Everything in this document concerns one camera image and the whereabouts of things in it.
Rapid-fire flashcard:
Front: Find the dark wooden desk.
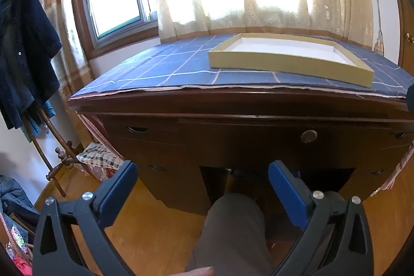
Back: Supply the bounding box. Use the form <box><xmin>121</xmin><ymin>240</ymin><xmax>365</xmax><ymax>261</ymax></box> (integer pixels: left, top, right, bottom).
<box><xmin>67</xmin><ymin>87</ymin><xmax>414</xmax><ymax>215</ymax></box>

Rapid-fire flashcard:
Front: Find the teal blue hanging garment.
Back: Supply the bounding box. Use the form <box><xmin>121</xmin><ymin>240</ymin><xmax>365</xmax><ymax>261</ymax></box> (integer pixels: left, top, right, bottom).
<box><xmin>23</xmin><ymin>101</ymin><xmax>56</xmax><ymax>138</ymax></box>

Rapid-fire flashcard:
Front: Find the hanging tassel ornament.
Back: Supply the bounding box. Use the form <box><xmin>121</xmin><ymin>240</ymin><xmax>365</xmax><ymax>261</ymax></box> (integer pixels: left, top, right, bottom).
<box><xmin>371</xmin><ymin>0</ymin><xmax>385</xmax><ymax>56</ymax></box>

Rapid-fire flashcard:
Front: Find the dark hanging jacket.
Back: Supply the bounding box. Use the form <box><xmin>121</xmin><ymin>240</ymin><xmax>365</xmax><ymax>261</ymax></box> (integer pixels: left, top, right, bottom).
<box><xmin>0</xmin><ymin>0</ymin><xmax>63</xmax><ymax>130</ymax></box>

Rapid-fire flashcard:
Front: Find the person's grey trousered leg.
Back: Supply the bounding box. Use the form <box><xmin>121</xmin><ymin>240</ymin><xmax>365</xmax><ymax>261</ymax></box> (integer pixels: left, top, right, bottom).
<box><xmin>186</xmin><ymin>193</ymin><xmax>279</xmax><ymax>276</ymax></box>

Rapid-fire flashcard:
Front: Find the grey blue padded jacket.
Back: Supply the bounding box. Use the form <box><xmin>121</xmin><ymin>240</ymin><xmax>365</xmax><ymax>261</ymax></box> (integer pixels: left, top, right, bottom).
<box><xmin>0</xmin><ymin>175</ymin><xmax>33</xmax><ymax>209</ymax></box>

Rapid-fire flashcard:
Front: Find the wooden wardrobe door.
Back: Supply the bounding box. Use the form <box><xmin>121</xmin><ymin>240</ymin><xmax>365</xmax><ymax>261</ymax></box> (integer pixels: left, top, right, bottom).
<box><xmin>391</xmin><ymin>0</ymin><xmax>414</xmax><ymax>70</ymax></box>

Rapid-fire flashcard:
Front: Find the pink striped hanging cloth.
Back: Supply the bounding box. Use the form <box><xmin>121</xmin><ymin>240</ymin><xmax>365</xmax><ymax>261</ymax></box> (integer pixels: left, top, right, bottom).
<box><xmin>78</xmin><ymin>114</ymin><xmax>127</xmax><ymax>164</ymax></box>
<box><xmin>370</xmin><ymin>140</ymin><xmax>414</xmax><ymax>198</ymax></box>

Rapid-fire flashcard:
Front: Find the beige patterned side curtain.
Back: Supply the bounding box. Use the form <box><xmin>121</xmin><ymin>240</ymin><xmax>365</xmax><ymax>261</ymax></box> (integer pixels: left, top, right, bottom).
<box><xmin>39</xmin><ymin>0</ymin><xmax>94</xmax><ymax>92</ymax></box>

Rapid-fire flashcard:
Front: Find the blue checked tablecloth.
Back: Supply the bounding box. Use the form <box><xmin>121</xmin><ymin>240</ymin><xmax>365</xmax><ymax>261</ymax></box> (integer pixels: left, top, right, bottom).
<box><xmin>69</xmin><ymin>33</ymin><xmax>414</xmax><ymax>100</ymax></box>

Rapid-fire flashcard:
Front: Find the colourful clothes pile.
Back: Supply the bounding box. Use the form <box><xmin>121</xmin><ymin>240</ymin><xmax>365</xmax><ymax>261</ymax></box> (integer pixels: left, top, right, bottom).
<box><xmin>0</xmin><ymin>214</ymin><xmax>34</xmax><ymax>274</ymax></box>

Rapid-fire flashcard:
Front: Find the checked fabric bag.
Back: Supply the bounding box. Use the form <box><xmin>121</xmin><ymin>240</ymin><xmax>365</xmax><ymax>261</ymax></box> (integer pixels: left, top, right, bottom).
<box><xmin>77</xmin><ymin>143</ymin><xmax>125</xmax><ymax>171</ymax></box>

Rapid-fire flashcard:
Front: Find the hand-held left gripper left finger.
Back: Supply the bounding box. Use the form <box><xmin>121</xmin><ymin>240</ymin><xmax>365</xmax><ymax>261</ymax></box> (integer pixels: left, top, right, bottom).
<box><xmin>32</xmin><ymin>160</ymin><xmax>139</xmax><ymax>276</ymax></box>

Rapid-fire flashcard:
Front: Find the red plastic bag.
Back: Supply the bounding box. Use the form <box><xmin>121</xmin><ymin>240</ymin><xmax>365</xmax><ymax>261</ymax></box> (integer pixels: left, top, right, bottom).
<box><xmin>92</xmin><ymin>164</ymin><xmax>121</xmax><ymax>182</ymax></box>

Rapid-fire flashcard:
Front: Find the person's left hand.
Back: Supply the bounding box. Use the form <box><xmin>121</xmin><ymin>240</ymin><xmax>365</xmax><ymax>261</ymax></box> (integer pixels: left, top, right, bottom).
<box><xmin>185</xmin><ymin>266</ymin><xmax>215</xmax><ymax>276</ymax></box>

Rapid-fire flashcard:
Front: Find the wooden coat rack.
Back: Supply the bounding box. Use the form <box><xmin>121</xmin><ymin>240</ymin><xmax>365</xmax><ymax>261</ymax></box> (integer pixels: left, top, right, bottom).
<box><xmin>19</xmin><ymin>101</ymin><xmax>98</xmax><ymax>197</ymax></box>

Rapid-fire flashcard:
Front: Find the small wooden desk drawer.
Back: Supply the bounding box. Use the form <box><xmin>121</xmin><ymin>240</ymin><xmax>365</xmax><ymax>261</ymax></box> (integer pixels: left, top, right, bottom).
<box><xmin>123</xmin><ymin>138</ymin><xmax>209</xmax><ymax>215</ymax></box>
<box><xmin>386</xmin><ymin>130</ymin><xmax>414</xmax><ymax>150</ymax></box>
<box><xmin>110</xmin><ymin>119</ymin><xmax>182</xmax><ymax>146</ymax></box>
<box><xmin>339</xmin><ymin>147</ymin><xmax>411</xmax><ymax>202</ymax></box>

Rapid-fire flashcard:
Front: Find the beige cardboard tray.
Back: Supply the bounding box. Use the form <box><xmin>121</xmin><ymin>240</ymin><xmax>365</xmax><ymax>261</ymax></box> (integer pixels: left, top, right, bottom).
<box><xmin>208</xmin><ymin>33</ymin><xmax>375</xmax><ymax>88</ymax></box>

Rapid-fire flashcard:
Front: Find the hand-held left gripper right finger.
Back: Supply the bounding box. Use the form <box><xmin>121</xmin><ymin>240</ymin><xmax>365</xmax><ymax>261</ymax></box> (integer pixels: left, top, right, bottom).
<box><xmin>268</xmin><ymin>160</ymin><xmax>376</xmax><ymax>276</ymax></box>

